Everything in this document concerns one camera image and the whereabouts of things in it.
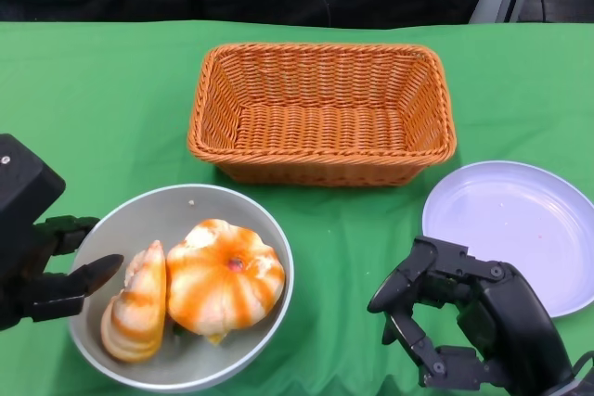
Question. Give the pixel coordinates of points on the grey-green bowl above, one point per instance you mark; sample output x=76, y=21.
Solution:
x=153, y=210

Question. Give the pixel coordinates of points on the orange wicker basket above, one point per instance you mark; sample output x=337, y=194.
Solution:
x=320, y=136

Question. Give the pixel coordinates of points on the lavender plate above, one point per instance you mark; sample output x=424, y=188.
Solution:
x=510, y=220

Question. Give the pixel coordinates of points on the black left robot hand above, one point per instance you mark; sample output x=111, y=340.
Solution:
x=28, y=284

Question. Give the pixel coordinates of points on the round orange striped bread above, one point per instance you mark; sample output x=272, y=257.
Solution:
x=223, y=284

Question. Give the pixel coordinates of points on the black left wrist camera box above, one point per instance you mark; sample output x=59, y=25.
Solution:
x=23, y=182

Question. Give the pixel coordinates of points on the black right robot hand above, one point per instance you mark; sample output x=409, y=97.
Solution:
x=510, y=322

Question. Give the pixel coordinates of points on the green tablecloth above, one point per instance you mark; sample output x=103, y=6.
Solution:
x=93, y=90

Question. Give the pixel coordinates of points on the shell shaped orange striped bread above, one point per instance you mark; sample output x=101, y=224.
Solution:
x=139, y=312

